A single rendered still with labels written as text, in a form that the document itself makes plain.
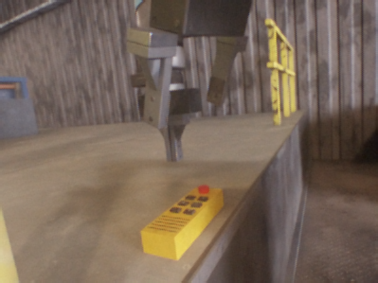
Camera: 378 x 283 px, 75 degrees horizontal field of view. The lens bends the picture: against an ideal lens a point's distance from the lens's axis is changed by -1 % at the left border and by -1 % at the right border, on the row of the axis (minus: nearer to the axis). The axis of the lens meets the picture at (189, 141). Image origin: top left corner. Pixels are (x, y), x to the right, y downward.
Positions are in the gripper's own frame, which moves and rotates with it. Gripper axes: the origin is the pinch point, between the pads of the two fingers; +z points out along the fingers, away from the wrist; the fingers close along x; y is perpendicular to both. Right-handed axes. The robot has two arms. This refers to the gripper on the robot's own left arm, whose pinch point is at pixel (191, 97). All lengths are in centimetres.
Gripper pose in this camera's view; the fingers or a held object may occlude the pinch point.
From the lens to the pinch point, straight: 33.8
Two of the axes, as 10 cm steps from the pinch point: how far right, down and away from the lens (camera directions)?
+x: -6.1, 3.0, -7.4
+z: -1.5, 8.7, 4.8
